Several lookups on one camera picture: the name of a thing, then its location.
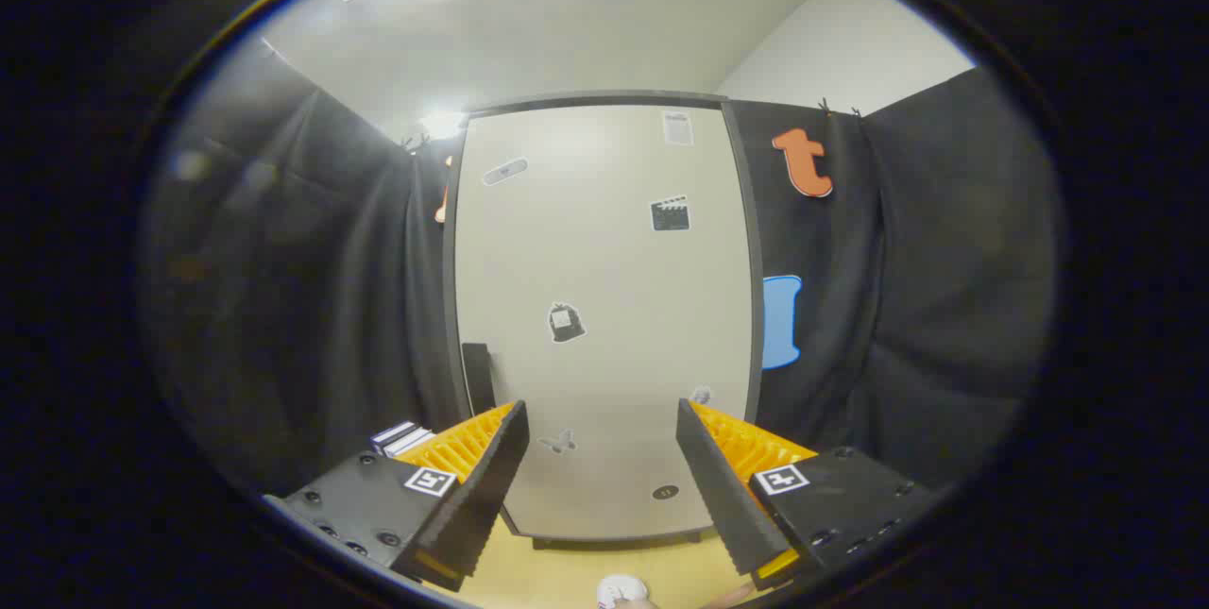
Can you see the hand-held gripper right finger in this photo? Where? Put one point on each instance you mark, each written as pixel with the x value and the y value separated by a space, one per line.
pixel 723 496

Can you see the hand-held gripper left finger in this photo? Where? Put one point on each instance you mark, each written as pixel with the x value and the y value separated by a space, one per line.
pixel 482 496

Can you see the white shoe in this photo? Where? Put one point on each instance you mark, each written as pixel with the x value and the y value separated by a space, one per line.
pixel 621 591

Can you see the grey shoe cabinet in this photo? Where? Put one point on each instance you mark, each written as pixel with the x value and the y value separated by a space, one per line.
pixel 604 99

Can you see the grey cover book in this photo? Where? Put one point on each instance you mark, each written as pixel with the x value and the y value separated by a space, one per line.
pixel 408 443

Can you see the blue white spine book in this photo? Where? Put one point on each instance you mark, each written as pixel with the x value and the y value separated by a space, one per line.
pixel 389 433

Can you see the black backdrop cloth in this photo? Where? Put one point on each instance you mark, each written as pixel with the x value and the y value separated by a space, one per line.
pixel 312 307

